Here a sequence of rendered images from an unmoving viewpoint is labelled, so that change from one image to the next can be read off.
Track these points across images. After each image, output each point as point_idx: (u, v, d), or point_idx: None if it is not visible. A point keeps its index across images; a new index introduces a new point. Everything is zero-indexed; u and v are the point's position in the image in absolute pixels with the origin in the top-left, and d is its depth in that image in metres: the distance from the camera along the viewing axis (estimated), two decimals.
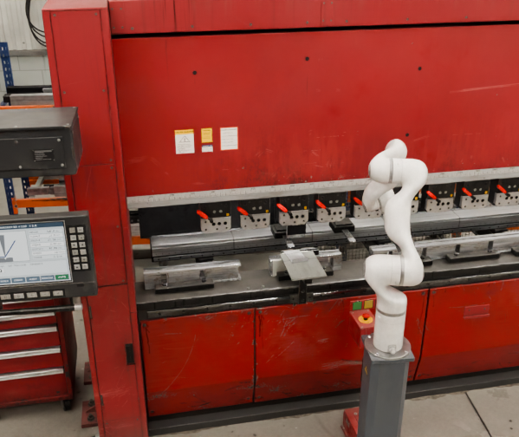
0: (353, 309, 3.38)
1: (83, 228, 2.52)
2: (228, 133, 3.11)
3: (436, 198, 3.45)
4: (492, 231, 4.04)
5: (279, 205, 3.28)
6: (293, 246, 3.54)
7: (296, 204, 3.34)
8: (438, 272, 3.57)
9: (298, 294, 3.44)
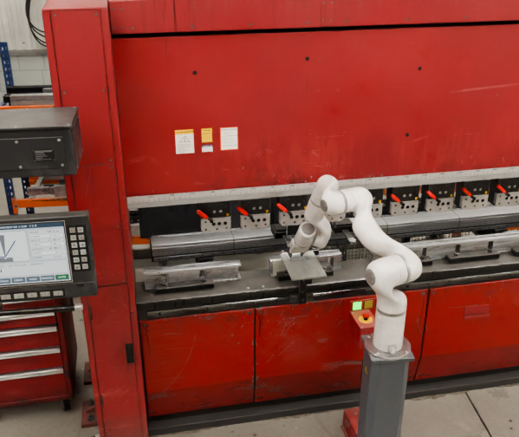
0: (353, 309, 3.38)
1: (83, 228, 2.52)
2: (228, 133, 3.11)
3: (436, 198, 3.45)
4: (492, 231, 4.04)
5: (279, 205, 3.28)
6: None
7: (296, 204, 3.34)
8: (438, 272, 3.57)
9: (298, 294, 3.44)
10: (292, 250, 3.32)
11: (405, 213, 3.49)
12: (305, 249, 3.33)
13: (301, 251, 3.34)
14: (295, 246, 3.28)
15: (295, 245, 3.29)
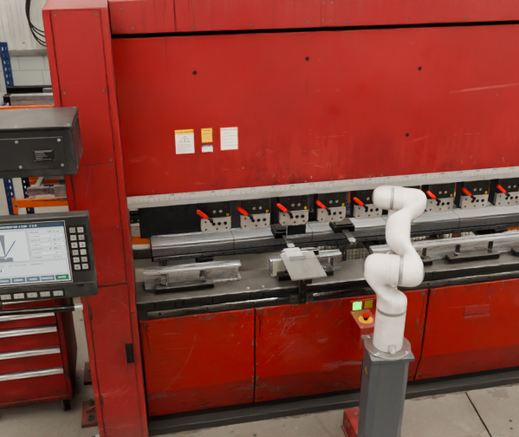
0: (353, 309, 3.38)
1: (83, 228, 2.52)
2: (228, 133, 3.11)
3: (436, 198, 3.45)
4: (492, 231, 4.04)
5: (279, 205, 3.28)
6: (293, 246, 3.54)
7: (296, 204, 3.34)
8: (438, 272, 3.57)
9: (298, 294, 3.44)
10: None
11: None
12: None
13: None
14: (397, 287, 3.19)
15: (396, 287, 3.19)
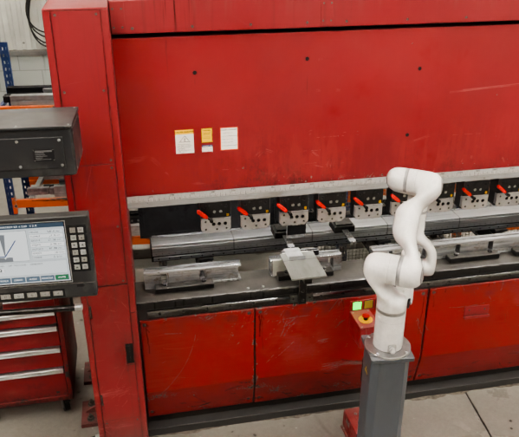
0: (353, 309, 3.38)
1: (83, 228, 2.52)
2: (228, 133, 3.11)
3: (436, 198, 3.45)
4: (492, 231, 4.04)
5: (279, 205, 3.28)
6: (293, 246, 3.54)
7: (296, 204, 3.34)
8: (438, 272, 3.57)
9: (298, 294, 3.44)
10: (412, 295, 3.02)
11: None
12: None
13: None
14: None
15: None
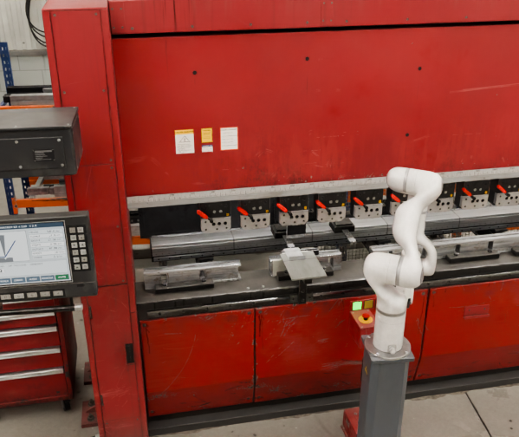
0: (353, 309, 3.38)
1: (83, 228, 2.52)
2: (228, 133, 3.11)
3: (436, 198, 3.45)
4: (492, 231, 4.04)
5: (279, 205, 3.28)
6: (293, 246, 3.54)
7: (296, 204, 3.34)
8: (438, 272, 3.57)
9: (298, 294, 3.44)
10: (413, 295, 3.02)
11: None
12: None
13: None
14: None
15: None
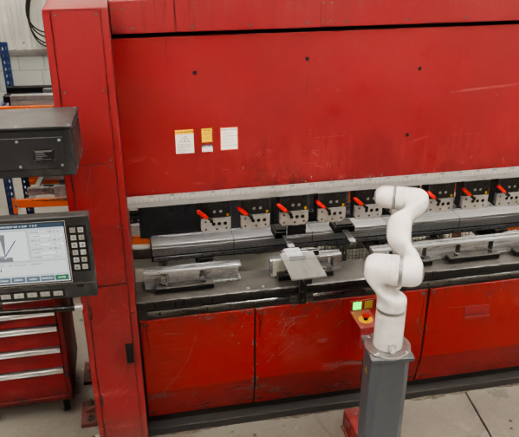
0: (353, 309, 3.38)
1: (83, 228, 2.52)
2: (228, 133, 3.11)
3: (436, 198, 3.45)
4: (492, 231, 4.04)
5: (279, 205, 3.28)
6: (293, 246, 3.54)
7: (296, 204, 3.34)
8: (438, 272, 3.57)
9: (298, 294, 3.44)
10: None
11: None
12: None
13: None
14: (398, 290, 3.16)
15: (398, 290, 3.16)
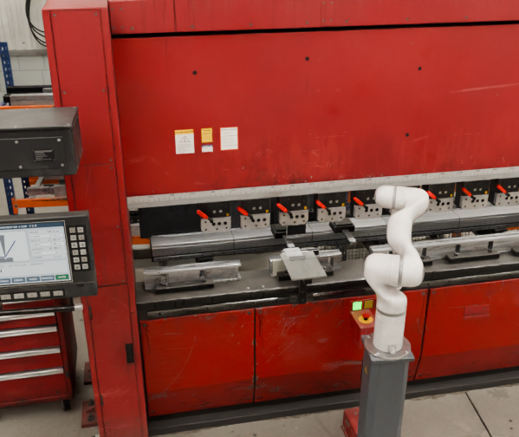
0: (353, 309, 3.38)
1: (83, 228, 2.52)
2: (228, 133, 3.11)
3: (436, 198, 3.45)
4: (492, 231, 4.04)
5: (279, 205, 3.28)
6: (293, 246, 3.54)
7: (296, 204, 3.34)
8: (438, 272, 3.57)
9: (298, 294, 3.44)
10: None
11: None
12: None
13: None
14: None
15: None
